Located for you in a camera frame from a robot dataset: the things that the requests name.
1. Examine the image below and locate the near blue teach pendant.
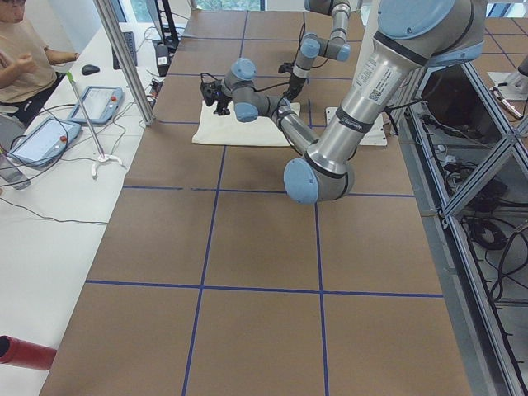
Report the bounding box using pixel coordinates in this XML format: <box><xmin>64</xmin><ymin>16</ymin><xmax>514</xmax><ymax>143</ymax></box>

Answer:
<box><xmin>8</xmin><ymin>117</ymin><xmax>81</xmax><ymax>167</ymax></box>

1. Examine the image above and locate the aluminium frame post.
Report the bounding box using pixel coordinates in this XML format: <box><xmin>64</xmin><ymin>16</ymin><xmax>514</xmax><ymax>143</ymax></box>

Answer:
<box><xmin>93</xmin><ymin>0</ymin><xmax>154</xmax><ymax>126</ymax></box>

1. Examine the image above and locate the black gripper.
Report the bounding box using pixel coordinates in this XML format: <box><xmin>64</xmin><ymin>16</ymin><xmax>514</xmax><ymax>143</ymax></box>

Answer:
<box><xmin>214</xmin><ymin>87</ymin><xmax>232</xmax><ymax>116</ymax></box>
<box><xmin>283</xmin><ymin>74</ymin><xmax>306</xmax><ymax>102</ymax></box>

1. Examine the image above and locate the far blue teach pendant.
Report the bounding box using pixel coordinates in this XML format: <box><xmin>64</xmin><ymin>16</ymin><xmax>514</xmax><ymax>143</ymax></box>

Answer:
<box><xmin>81</xmin><ymin>86</ymin><xmax>124</xmax><ymax>125</ymax></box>

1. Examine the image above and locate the red bottle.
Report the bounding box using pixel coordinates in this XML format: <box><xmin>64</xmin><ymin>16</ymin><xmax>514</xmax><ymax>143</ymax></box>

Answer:
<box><xmin>1</xmin><ymin>336</ymin><xmax>57</xmax><ymax>370</ymax></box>

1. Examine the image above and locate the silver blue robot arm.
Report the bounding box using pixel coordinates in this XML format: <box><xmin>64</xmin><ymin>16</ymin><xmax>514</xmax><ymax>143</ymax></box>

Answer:
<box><xmin>279</xmin><ymin>1</ymin><xmax>354</xmax><ymax>101</ymax></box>
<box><xmin>200</xmin><ymin>0</ymin><xmax>487</xmax><ymax>204</ymax></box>

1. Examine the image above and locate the blue teach pendant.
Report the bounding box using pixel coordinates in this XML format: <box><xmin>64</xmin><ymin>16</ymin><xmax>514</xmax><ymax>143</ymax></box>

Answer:
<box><xmin>8</xmin><ymin>117</ymin><xmax>81</xmax><ymax>167</ymax></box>
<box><xmin>81</xmin><ymin>86</ymin><xmax>124</xmax><ymax>125</ymax></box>

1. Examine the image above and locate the metal stick with hook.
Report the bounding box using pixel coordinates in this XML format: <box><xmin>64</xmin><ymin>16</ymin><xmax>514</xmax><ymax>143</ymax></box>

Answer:
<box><xmin>66</xmin><ymin>72</ymin><xmax>125</xmax><ymax>180</ymax></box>

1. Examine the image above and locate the cream long-sleeve cat shirt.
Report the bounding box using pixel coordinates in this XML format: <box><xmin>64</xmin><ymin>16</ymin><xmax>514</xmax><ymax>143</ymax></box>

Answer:
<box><xmin>191</xmin><ymin>101</ymin><xmax>290</xmax><ymax>147</ymax></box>

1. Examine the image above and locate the black computer mouse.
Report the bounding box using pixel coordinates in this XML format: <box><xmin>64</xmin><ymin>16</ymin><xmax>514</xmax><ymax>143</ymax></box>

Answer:
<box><xmin>81</xmin><ymin>64</ymin><xmax>100</xmax><ymax>76</ymax></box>

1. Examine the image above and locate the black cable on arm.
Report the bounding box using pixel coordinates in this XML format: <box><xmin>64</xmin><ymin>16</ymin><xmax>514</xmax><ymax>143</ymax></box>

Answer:
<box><xmin>200</xmin><ymin>72</ymin><xmax>314</xmax><ymax>153</ymax></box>

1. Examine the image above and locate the person in beige shirt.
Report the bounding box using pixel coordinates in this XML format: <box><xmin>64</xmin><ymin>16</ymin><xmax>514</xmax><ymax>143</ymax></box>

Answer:
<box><xmin>1</xmin><ymin>1</ymin><xmax>79</xmax><ymax>126</ymax></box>

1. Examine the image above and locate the black power adapter box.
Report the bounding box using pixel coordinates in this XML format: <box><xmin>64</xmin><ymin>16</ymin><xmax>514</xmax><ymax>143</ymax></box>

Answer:
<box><xmin>155</xmin><ymin>43</ymin><xmax>171</xmax><ymax>77</ymax></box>

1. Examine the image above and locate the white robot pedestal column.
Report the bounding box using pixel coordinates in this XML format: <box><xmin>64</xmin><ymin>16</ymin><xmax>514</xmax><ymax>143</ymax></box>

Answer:
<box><xmin>325</xmin><ymin>0</ymin><xmax>393</xmax><ymax>146</ymax></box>

